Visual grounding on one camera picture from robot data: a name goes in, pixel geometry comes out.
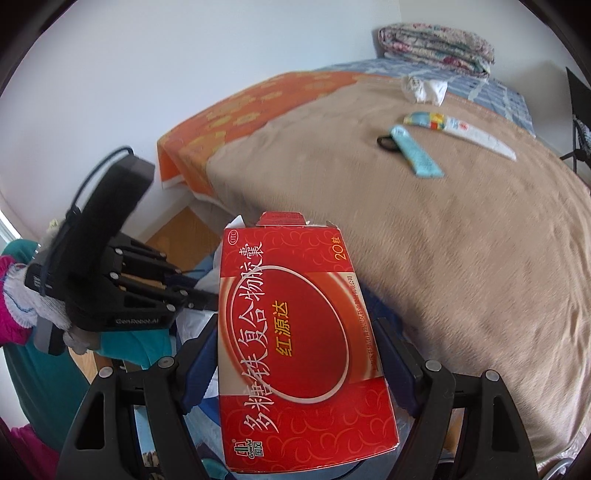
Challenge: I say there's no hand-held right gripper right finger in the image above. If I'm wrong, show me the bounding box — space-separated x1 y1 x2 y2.
372 318 539 480

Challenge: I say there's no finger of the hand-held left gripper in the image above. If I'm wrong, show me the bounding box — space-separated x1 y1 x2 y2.
111 233 188 289
115 272 221 317

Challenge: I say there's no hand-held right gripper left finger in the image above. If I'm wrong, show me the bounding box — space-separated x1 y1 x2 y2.
55 316 220 480

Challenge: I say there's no white plastic bag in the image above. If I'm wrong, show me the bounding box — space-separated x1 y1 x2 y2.
175 215 245 352

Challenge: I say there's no blue plastic basket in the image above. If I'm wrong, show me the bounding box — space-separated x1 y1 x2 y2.
134 286 404 480

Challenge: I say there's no red cardboard box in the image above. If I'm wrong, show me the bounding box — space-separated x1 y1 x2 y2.
217 211 400 474

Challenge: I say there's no person's left hand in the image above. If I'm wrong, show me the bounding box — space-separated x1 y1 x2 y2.
2 268 100 355

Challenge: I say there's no beige fleece blanket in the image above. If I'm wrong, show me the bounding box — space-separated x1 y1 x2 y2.
205 74 591 472

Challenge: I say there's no orange floral blanket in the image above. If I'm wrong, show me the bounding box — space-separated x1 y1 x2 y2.
157 71 370 201

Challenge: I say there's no teal flat packet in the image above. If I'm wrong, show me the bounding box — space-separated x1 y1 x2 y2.
390 124 445 179

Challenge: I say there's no white toothpaste tube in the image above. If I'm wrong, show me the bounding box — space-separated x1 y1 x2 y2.
403 112 518 161

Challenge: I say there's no crumpled white wrapper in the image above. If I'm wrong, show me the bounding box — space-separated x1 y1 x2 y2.
401 75 450 104

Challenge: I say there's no striped chair cushion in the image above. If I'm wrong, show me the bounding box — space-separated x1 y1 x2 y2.
573 115 591 155

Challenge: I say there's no folded floral quilt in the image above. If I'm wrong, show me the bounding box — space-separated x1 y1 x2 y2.
379 22 496 78

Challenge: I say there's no black folding chair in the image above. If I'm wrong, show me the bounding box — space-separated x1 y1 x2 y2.
560 66 591 174

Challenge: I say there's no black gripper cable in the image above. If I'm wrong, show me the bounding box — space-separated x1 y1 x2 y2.
69 145 134 217

